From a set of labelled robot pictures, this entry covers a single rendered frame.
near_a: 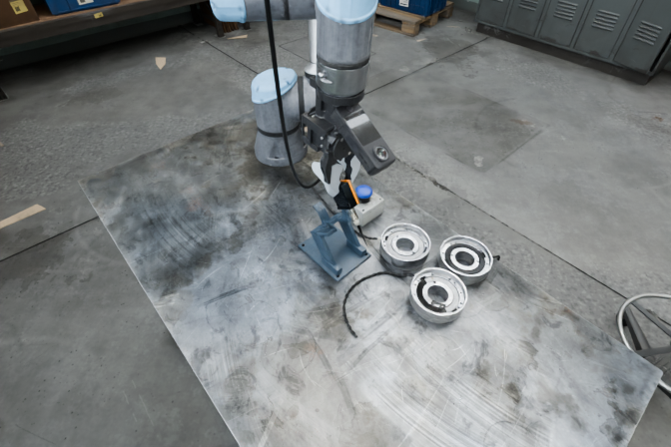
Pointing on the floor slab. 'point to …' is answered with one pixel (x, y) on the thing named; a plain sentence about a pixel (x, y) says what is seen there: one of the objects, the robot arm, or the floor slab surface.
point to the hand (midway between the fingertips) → (342, 189)
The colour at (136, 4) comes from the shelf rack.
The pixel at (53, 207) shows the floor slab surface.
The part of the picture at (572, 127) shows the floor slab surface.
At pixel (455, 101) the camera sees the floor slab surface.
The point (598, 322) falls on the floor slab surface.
